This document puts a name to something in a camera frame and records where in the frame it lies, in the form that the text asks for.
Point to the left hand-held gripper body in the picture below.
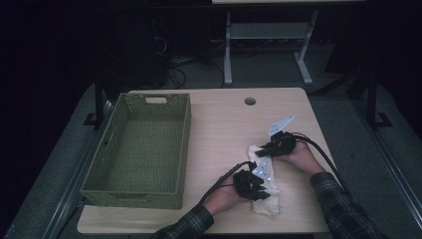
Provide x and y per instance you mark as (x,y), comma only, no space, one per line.
(247,181)

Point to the green woven plastic basket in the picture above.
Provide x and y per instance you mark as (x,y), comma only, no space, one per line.
(142,152)

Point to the black metal post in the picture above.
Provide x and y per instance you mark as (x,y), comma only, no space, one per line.
(373,99)
(98,99)

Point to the white metal stand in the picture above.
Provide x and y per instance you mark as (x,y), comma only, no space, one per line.
(268,31)

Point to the person's right hand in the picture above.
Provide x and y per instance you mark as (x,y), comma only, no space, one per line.
(303,157)

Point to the white towel with brown print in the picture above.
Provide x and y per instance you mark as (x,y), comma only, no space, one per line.
(267,205)

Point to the person's left hand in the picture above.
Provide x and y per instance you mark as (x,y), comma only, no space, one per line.
(224,197)

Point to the aluminium rail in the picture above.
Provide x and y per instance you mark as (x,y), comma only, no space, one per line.
(71,186)
(388,156)

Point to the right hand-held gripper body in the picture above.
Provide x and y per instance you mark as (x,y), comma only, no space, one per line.
(282,142)

